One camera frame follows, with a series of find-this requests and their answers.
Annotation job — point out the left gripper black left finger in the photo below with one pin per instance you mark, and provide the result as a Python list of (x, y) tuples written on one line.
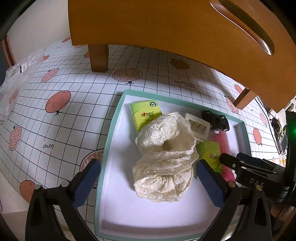
[(42, 222)]

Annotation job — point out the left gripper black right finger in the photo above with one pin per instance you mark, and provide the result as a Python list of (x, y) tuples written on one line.
[(254, 222)]

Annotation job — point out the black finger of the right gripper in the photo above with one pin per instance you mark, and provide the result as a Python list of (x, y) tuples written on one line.
[(232, 162), (257, 162)]

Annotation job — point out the green tissue pack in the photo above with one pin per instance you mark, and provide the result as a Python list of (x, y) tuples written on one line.
[(143, 112), (210, 152)]

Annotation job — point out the black toy car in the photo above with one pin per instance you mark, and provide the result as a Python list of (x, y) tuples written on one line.
[(217, 122)]

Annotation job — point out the cream plastic clip holder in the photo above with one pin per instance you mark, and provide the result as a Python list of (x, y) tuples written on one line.
[(199, 127)]

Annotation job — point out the cream lace fabric bundle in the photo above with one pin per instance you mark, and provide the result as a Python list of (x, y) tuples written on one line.
[(168, 148)]

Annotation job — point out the wooden drawer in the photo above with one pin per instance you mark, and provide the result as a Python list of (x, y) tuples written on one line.
[(196, 34)]

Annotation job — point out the person's right hand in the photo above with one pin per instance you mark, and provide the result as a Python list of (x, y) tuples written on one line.
[(281, 215)]

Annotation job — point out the teal rimmed white tray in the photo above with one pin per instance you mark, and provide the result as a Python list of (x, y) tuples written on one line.
[(119, 213)]

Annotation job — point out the white grid pomegranate mat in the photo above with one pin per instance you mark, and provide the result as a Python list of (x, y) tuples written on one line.
[(65, 112)]

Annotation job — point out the wooden nightstand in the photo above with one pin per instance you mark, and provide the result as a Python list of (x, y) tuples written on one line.
[(185, 34)]

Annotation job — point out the clear plastic bag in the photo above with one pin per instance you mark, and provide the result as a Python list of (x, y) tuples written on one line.
[(16, 79)]

